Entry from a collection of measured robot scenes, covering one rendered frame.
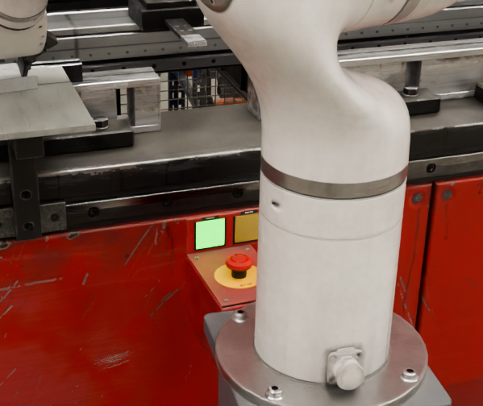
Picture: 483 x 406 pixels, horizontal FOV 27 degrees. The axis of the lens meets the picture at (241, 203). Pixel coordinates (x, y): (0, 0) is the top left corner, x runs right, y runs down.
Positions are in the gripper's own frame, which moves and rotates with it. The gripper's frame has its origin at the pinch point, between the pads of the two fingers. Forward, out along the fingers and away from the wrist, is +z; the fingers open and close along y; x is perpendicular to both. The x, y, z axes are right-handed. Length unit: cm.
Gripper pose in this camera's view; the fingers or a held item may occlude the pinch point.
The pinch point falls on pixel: (2, 67)
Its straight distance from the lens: 157.2
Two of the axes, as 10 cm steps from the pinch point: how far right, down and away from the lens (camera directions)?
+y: -9.0, 1.8, -4.1
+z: -3.0, 4.3, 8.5
